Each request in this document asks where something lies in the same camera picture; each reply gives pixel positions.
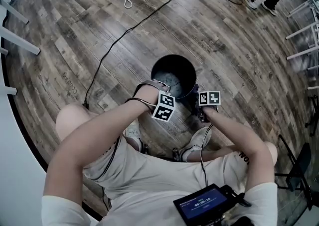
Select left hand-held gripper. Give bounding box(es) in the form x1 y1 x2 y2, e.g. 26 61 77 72
134 80 176 123

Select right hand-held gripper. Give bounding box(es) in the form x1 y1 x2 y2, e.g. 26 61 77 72
191 90 222 123

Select black round bucket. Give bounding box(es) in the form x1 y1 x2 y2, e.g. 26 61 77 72
151 54 197 100

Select person's left forearm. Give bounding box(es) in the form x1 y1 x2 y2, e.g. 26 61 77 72
44 86 160 201

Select person's right forearm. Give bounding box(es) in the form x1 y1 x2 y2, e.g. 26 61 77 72
204 106 275 183

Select person's left hand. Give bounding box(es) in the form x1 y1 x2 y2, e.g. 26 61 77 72
149 84 171 96

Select person's left grey shoe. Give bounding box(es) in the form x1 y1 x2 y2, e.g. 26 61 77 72
124 120 143 152

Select person's grey shoe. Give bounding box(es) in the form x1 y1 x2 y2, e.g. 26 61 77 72
180 126 212 162
124 120 143 152

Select person's right grey shoe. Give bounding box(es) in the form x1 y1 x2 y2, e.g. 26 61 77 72
180 126 212 162

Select black stool with chrome legs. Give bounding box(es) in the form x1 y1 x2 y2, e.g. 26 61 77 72
139 142 181 162

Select beige shorts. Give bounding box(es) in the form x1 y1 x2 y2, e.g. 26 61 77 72
83 135 251 201

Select person's left leg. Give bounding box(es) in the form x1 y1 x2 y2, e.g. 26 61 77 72
55 102 100 141

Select black monitor with blue screen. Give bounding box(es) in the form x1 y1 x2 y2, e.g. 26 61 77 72
173 183 229 226

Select black office chair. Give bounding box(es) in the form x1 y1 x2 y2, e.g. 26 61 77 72
305 94 319 136

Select white t-shirt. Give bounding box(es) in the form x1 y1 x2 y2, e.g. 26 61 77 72
41 181 279 226

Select black folding chair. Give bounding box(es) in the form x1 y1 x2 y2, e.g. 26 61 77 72
274 134 319 211

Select white metal table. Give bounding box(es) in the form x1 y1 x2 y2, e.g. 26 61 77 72
285 0 319 91
0 0 40 96

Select left hand-held gripper cable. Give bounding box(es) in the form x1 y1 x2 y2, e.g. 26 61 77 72
99 97 160 212

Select hand-held gripper cable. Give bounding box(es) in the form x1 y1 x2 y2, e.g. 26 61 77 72
99 97 160 212
200 122 214 187

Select right hand-held gripper cable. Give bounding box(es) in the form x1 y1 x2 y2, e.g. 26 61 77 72
200 122 214 187

